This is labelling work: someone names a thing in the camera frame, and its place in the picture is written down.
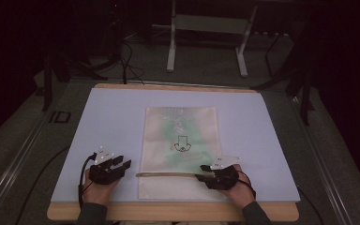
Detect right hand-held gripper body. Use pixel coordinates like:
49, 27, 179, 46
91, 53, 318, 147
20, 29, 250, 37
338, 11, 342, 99
203, 154, 242, 191

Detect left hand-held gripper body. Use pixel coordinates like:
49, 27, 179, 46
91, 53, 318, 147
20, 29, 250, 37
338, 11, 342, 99
88, 144, 125, 186

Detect beige printed tote bag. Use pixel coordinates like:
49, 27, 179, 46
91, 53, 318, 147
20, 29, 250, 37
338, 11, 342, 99
135, 106, 230, 202

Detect person's left hand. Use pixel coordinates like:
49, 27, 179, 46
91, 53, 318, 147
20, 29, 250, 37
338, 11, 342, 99
82, 168, 122, 208

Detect person's right hand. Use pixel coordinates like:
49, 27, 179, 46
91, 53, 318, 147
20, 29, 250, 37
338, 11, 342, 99
220, 163, 258, 210

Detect light blue table mat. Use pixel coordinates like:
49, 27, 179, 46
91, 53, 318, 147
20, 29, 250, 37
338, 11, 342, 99
50, 86, 302, 204

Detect wooden table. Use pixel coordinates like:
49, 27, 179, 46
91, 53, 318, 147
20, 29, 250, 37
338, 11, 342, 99
46, 82, 301, 223

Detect black metal stand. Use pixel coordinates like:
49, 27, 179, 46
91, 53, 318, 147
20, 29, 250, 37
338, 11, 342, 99
252, 29, 316, 127

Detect white metal stand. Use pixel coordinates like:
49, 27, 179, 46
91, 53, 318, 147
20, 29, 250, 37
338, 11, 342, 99
151, 0, 259, 79

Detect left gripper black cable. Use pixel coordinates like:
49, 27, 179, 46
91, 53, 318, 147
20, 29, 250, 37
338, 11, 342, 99
77, 152, 98, 218

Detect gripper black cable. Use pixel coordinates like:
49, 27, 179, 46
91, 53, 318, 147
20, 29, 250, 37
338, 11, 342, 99
77, 152, 98, 218
236, 170, 258, 201

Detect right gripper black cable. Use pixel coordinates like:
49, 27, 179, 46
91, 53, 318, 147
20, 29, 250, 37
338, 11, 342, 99
236, 170, 258, 201

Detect black floor cable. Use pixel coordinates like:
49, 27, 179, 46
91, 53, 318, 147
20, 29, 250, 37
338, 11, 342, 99
13, 144, 72, 225

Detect black floor bracket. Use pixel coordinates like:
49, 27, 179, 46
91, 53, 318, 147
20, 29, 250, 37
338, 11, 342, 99
48, 110, 72, 124

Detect metal floor rail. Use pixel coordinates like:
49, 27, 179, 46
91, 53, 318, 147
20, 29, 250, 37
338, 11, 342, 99
0, 114, 51, 225
290, 96, 354, 225

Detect black floor cables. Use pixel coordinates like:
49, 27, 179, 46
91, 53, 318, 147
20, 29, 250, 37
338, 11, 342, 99
117, 39, 146, 86

